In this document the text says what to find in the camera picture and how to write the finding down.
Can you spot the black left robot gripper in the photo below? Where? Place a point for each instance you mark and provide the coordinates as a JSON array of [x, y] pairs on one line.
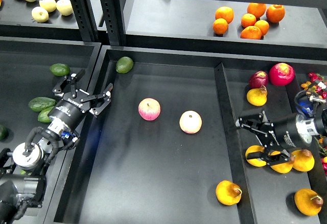
[[74, 105]]

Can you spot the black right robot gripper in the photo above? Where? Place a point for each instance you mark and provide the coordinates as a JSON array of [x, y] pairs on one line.
[[284, 133]]

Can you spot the yellow pear with brown stem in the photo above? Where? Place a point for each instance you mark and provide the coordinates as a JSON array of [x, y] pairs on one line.
[[228, 193]]

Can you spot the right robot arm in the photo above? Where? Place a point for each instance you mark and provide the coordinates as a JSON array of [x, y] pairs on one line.
[[313, 110]]

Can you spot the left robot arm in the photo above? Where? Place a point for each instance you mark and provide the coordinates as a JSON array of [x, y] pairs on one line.
[[23, 170]]

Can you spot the green avocado top left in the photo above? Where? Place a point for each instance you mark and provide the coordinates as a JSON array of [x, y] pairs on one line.
[[60, 69]]

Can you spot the yellow pear near red apple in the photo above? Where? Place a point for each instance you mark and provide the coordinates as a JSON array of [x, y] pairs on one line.
[[257, 96]]

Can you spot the light green avocado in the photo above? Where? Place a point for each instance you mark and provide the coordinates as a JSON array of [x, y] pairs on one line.
[[43, 116]]

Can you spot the green avocado in centre tray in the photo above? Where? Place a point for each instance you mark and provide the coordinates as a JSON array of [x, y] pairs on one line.
[[124, 65]]

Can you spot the yellow pear lower right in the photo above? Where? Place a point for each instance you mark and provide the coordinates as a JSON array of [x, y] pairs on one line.
[[308, 201]]

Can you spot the dark avocado at left edge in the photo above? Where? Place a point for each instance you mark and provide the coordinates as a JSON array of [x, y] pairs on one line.
[[3, 132]]

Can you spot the black left tray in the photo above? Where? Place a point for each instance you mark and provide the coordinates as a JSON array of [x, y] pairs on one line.
[[25, 74]]

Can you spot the black tray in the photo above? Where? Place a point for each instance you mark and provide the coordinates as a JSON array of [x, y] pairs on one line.
[[268, 197], [25, 74], [152, 171]]

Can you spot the black right tray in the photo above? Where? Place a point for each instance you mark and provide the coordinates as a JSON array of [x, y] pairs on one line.
[[268, 197]]

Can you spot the dark red apple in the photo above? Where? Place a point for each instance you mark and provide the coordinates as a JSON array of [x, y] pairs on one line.
[[258, 79]]

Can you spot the pink red apple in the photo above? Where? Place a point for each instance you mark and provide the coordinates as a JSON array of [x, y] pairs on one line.
[[149, 109]]

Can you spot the large red apple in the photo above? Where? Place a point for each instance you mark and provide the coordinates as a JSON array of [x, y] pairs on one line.
[[281, 74]]

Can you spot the pale pink apple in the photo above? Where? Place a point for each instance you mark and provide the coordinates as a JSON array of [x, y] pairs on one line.
[[190, 122]]

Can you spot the cherry tomato bunch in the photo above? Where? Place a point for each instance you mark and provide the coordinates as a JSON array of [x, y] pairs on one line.
[[316, 85]]

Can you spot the black centre tray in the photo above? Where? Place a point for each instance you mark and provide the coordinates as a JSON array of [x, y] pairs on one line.
[[152, 171]]

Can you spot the orange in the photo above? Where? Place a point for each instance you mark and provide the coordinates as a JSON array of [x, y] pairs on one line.
[[256, 9], [220, 26], [263, 26], [247, 20], [251, 32], [275, 13], [226, 13]]

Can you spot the black metal shelf rack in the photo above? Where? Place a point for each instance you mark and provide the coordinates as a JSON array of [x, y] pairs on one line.
[[184, 25]]

